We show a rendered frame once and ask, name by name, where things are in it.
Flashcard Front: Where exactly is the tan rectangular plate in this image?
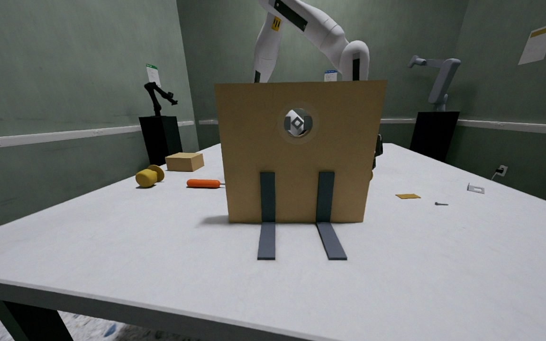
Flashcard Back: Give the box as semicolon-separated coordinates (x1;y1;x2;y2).
396;194;421;199

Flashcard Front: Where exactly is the tan wooden door panel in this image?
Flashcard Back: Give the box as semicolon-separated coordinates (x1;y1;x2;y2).
214;80;388;223

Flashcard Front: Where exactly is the orange-handled screwdriver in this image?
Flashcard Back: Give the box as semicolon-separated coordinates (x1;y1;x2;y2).
187;179;225;188

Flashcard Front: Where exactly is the tan cardboard box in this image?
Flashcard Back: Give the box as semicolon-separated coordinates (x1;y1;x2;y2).
165;153;204;172

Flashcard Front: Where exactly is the yellow door knob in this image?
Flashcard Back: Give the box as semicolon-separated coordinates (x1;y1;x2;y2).
135;165;164;188

